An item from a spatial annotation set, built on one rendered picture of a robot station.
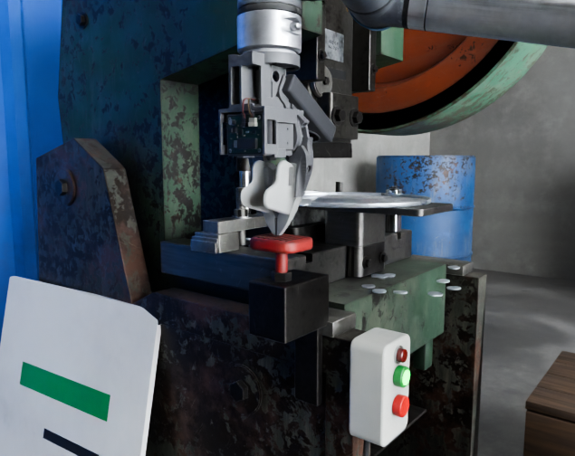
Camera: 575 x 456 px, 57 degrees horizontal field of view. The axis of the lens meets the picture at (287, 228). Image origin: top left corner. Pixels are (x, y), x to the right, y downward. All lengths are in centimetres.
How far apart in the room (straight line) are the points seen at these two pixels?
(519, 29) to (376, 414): 50
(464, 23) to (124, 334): 77
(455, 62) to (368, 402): 81
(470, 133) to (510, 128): 30
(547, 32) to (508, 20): 5
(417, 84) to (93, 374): 94
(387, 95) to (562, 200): 301
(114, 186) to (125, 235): 10
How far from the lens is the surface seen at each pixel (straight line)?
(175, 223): 106
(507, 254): 435
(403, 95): 131
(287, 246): 63
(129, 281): 105
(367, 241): 95
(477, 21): 72
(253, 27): 62
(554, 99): 425
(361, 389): 71
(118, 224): 105
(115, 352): 108
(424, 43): 135
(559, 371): 147
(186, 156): 108
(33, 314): 130
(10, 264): 195
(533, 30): 72
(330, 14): 104
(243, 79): 61
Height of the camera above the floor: 86
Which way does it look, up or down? 7 degrees down
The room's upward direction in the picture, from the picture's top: straight up
